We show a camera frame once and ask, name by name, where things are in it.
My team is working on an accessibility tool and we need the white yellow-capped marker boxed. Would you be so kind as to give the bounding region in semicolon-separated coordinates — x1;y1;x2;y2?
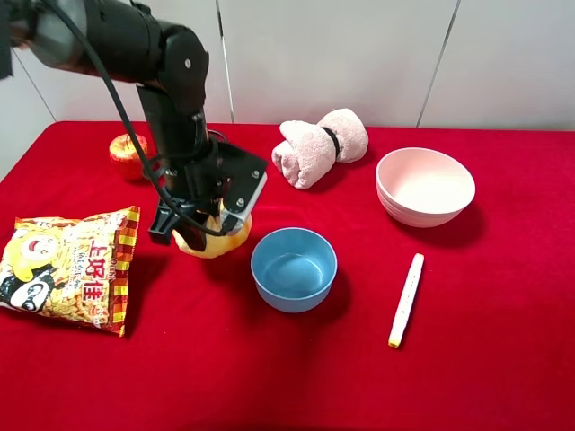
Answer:
388;253;424;348

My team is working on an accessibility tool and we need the pink rolled towel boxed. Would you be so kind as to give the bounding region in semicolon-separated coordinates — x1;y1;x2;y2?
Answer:
271;108;368;189

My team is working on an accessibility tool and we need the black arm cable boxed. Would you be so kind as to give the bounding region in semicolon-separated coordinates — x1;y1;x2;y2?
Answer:
40;0;242;238

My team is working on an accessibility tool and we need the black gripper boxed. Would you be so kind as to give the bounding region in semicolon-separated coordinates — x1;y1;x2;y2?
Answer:
147;154;234;251

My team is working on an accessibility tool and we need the red tablecloth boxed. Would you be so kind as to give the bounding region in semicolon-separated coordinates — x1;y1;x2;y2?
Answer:
1;122;574;430

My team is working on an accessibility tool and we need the pink bowl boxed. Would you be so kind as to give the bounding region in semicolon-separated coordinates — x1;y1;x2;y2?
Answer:
376;147;476;228

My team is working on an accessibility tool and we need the red apple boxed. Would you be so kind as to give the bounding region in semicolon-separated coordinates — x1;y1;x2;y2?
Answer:
109;134;144;181

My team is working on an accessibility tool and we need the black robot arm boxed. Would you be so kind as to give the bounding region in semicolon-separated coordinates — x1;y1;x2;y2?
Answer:
1;1;232;251

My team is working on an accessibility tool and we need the orange bread toy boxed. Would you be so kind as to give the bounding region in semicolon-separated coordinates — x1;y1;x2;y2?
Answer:
172;215;252;259

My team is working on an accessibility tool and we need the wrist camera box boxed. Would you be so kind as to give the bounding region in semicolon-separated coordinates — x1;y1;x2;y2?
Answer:
219;143;268;235

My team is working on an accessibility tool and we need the blue bowl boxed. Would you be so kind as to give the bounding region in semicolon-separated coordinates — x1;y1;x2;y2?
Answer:
251;227;338;313

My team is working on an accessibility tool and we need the yellow snack bag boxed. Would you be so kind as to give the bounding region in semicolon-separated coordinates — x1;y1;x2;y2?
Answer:
1;206;140;336

